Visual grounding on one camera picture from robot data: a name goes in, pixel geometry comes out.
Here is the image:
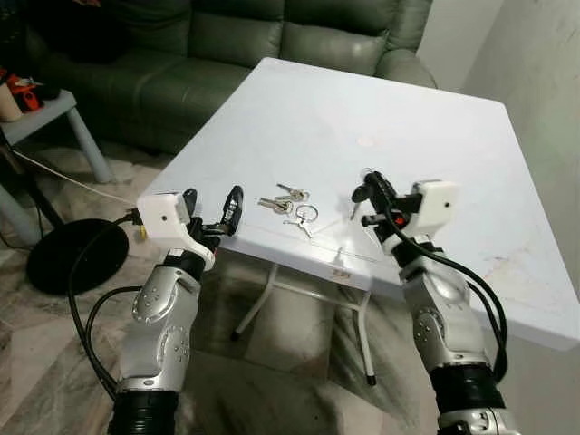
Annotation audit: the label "black round floor base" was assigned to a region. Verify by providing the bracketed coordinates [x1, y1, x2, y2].
[26, 217, 131, 296]

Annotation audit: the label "green leather sofa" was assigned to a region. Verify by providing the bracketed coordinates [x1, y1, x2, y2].
[25, 0, 438, 155]

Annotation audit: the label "small grey side table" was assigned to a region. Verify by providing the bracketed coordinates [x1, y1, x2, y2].
[0, 88, 114, 247]

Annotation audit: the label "orange tool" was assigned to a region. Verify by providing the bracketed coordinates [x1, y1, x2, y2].
[7, 77, 43, 112]

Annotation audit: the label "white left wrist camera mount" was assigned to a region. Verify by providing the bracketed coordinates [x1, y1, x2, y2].
[136, 192, 218, 271]

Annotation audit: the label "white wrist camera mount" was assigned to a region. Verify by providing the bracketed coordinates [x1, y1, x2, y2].
[136, 192, 218, 271]
[399, 179, 459, 239]

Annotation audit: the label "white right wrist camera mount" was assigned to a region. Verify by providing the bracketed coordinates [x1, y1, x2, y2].
[399, 179, 459, 239]

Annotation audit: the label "silver keys on ring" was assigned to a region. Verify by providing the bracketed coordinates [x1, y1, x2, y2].
[257, 183, 319, 239]

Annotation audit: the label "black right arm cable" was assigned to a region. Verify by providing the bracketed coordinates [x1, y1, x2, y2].
[379, 201, 510, 382]

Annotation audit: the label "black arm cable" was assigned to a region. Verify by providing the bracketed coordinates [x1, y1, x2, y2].
[67, 211, 146, 401]
[379, 201, 510, 382]

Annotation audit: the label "thin white floor cable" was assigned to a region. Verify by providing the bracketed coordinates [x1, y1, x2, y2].
[7, 148, 139, 207]

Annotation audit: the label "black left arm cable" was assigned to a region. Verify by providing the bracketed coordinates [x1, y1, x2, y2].
[67, 211, 146, 401]

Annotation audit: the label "white metal table leg frame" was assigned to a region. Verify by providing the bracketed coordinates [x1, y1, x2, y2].
[230, 263, 378, 387]

